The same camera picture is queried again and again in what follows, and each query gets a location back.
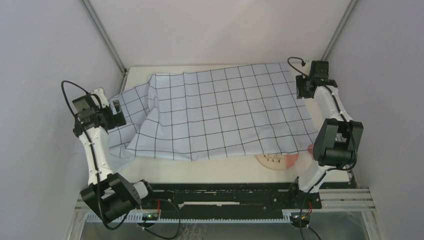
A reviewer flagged white checked tablecloth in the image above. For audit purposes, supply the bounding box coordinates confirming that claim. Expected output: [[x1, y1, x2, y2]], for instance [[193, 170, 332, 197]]
[[108, 62, 318, 162]]

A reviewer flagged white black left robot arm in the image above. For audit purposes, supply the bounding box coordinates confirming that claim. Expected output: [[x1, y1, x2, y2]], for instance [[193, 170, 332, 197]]
[[72, 92, 157, 229]]

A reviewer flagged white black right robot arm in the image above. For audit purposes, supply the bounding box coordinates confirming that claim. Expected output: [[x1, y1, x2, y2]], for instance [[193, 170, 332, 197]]
[[289, 60, 364, 208]]

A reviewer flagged pink patterned mug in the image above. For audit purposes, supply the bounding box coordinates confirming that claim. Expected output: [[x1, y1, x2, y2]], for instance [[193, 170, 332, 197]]
[[307, 144, 314, 156]]

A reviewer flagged cream pink branch plate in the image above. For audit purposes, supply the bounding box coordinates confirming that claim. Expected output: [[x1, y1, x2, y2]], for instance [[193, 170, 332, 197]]
[[255, 154, 299, 171]]

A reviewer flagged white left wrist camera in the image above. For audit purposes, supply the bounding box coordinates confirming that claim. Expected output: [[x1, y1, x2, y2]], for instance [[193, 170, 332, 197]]
[[90, 87, 110, 109]]

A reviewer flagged white slotted cable duct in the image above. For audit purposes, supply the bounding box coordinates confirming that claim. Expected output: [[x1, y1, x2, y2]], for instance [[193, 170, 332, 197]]
[[85, 211, 294, 224]]

